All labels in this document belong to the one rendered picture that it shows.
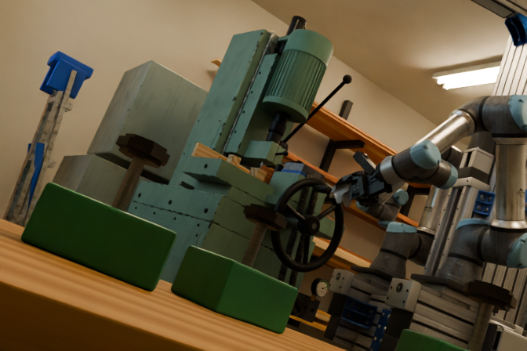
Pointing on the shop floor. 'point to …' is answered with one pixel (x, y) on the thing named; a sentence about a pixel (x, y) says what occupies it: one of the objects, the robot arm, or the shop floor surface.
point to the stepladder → (46, 133)
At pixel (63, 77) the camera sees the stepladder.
